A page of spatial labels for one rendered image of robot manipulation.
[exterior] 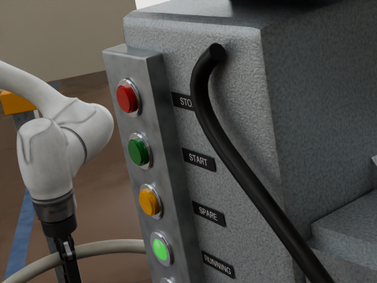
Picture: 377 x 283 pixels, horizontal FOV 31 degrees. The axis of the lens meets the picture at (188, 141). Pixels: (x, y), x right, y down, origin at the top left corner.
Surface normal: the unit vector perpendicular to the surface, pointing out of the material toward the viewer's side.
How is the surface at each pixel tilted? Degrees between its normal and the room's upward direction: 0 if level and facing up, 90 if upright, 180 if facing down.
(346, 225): 4
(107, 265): 0
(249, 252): 90
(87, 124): 50
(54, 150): 84
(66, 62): 90
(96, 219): 0
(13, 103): 90
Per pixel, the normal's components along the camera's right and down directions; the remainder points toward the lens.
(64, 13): 0.13, 0.32
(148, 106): -0.81, 0.33
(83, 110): 0.50, -0.62
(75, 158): 0.94, 0.00
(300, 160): 0.57, 0.18
